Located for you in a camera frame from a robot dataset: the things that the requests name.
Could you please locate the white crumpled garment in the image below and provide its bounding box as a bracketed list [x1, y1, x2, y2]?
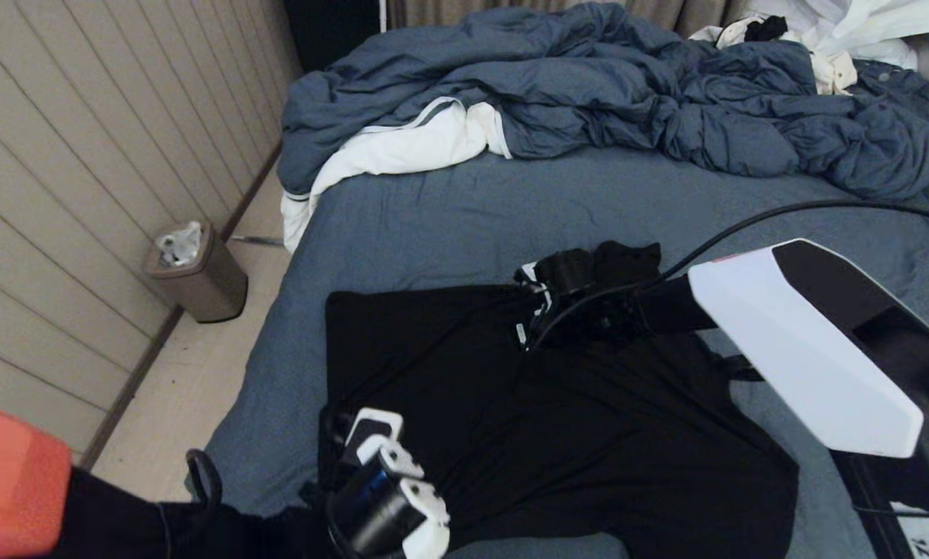
[689, 0, 929, 71]

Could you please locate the cream buttoned shirt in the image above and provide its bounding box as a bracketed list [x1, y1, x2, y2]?
[809, 50, 858, 95]

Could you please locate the dark blue denim garment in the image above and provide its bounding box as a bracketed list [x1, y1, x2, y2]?
[852, 58, 929, 156]

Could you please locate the white quilt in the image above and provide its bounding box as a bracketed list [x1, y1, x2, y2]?
[281, 97, 511, 255]

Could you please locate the crumpled blue duvet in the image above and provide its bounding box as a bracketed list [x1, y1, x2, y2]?
[278, 2, 929, 201]

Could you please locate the black t-shirt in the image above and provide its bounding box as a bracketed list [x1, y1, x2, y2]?
[317, 241, 799, 559]

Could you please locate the beige curtain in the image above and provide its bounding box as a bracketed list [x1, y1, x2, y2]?
[387, 0, 748, 40]

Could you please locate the brown trash bin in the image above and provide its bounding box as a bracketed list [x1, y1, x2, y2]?
[144, 223, 249, 325]

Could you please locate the dark cabinet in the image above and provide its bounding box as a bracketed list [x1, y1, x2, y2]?
[282, 0, 381, 75]

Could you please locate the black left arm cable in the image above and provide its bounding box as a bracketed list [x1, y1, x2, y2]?
[185, 448, 224, 517]

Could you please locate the small black garment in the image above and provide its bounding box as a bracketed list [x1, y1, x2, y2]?
[744, 16, 789, 42]

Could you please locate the bed with blue sheet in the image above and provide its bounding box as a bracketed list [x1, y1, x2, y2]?
[185, 146, 929, 559]

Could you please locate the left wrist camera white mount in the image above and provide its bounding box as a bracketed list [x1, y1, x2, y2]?
[328, 408, 451, 559]

